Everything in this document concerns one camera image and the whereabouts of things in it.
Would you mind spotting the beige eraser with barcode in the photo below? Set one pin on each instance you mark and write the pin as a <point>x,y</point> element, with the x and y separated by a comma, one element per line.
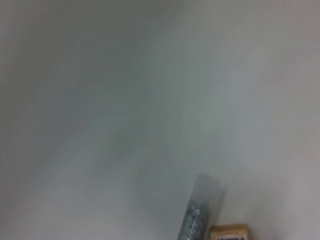
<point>230,231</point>

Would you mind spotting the grey pen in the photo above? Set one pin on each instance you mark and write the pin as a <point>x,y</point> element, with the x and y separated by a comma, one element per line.
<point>197,215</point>

